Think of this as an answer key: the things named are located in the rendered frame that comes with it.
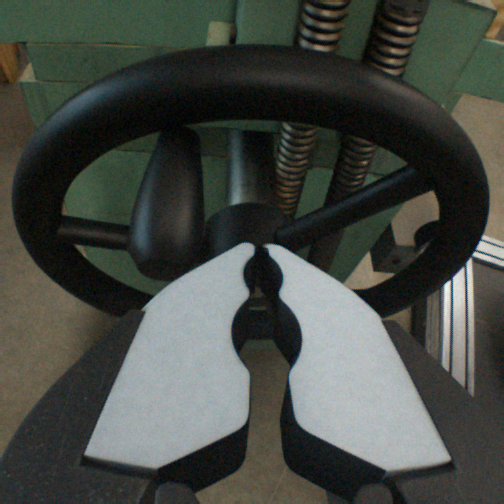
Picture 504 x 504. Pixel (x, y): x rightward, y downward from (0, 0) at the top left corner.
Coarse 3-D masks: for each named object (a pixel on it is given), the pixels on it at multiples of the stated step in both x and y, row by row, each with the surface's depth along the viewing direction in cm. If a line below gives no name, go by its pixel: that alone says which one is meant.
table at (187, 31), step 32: (0, 0) 26; (32, 0) 26; (64, 0) 26; (96, 0) 27; (128, 0) 27; (160, 0) 27; (192, 0) 27; (224, 0) 27; (0, 32) 28; (32, 32) 28; (64, 32) 29; (96, 32) 29; (128, 32) 29; (160, 32) 29; (192, 32) 29; (224, 32) 28; (480, 64) 31; (480, 96) 34; (224, 128) 26; (256, 128) 26; (320, 128) 26
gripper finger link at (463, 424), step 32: (384, 320) 9; (416, 352) 8; (416, 384) 8; (448, 384) 8; (448, 416) 7; (480, 416) 7; (448, 448) 6; (480, 448) 6; (384, 480) 6; (416, 480) 6; (448, 480) 6; (480, 480) 6
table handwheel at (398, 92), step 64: (192, 64) 13; (256, 64) 13; (320, 64) 13; (64, 128) 15; (128, 128) 14; (384, 128) 14; (448, 128) 15; (64, 192) 19; (256, 192) 26; (384, 192) 19; (448, 192) 17; (64, 256) 24; (448, 256) 23; (256, 320) 36
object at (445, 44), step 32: (256, 0) 18; (288, 0) 18; (352, 0) 18; (448, 0) 18; (480, 0) 18; (256, 32) 20; (288, 32) 20; (352, 32) 20; (448, 32) 19; (480, 32) 19; (416, 64) 21; (448, 64) 21
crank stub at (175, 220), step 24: (168, 144) 14; (192, 144) 14; (168, 168) 13; (192, 168) 13; (144, 192) 13; (168, 192) 12; (192, 192) 13; (144, 216) 12; (168, 216) 12; (192, 216) 12; (144, 240) 12; (168, 240) 12; (192, 240) 12; (144, 264) 12; (168, 264) 12; (192, 264) 13
